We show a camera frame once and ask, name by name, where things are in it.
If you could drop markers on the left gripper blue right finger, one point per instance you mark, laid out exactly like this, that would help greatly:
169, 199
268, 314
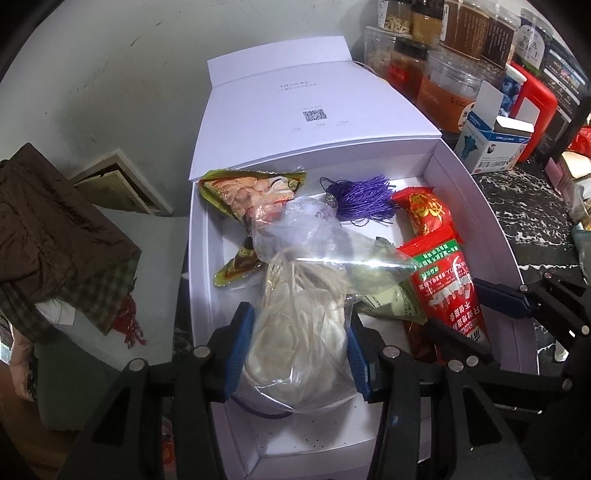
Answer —
364, 355

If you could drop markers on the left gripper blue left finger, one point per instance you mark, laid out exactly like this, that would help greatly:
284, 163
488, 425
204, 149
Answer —
235, 347

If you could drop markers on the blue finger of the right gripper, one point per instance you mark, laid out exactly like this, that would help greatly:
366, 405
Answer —
503, 299

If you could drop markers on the red green snack packet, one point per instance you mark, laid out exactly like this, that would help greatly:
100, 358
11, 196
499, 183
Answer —
444, 286

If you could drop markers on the red gold candy packet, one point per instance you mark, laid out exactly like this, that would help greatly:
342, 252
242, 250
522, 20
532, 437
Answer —
426, 211

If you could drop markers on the gold orange snack packet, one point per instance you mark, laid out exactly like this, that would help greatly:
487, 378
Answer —
237, 194

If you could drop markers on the purple sachet pouch with tassel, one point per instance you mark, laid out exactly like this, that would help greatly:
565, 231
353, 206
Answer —
360, 202

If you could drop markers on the person left hand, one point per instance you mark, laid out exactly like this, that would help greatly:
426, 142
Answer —
19, 365

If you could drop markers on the white open gift box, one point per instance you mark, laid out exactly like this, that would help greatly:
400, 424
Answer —
304, 106

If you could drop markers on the white blue mask box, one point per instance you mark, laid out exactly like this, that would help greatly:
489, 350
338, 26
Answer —
490, 142

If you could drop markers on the grey cushion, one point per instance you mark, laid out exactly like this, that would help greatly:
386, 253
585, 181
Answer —
79, 366

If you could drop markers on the leaning framed picture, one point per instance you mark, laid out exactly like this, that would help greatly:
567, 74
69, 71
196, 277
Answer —
113, 182

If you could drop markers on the brown plaid clothing pile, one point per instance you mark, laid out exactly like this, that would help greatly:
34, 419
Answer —
56, 245

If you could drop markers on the red plastic canister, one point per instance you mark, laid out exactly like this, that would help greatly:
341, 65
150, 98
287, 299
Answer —
536, 104

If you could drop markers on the black coffee bag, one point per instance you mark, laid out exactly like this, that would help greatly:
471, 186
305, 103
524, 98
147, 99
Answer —
565, 78

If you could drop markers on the blue white tube bottle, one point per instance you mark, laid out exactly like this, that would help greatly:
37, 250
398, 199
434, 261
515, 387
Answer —
511, 87

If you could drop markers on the orange labelled plastic jar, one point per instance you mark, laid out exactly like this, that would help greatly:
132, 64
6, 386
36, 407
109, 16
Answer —
448, 89

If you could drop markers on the dark labelled clear jar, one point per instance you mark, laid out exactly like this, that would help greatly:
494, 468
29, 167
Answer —
502, 27

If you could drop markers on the brown labelled clear jar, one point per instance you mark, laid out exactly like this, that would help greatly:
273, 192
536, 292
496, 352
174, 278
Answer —
465, 27

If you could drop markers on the jar of peanuts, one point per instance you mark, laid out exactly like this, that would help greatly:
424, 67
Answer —
395, 16

